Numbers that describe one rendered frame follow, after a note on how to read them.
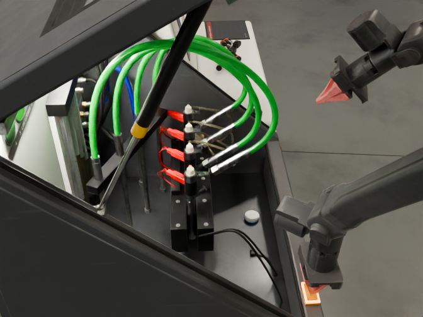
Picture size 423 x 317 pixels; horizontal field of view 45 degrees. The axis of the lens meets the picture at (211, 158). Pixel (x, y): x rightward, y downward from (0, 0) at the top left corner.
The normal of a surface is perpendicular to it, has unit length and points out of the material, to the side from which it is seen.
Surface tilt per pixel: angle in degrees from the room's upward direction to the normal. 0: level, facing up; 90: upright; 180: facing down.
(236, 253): 0
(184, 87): 90
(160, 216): 0
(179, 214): 0
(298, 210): 19
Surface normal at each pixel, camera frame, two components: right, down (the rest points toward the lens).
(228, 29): 0.00, -0.77
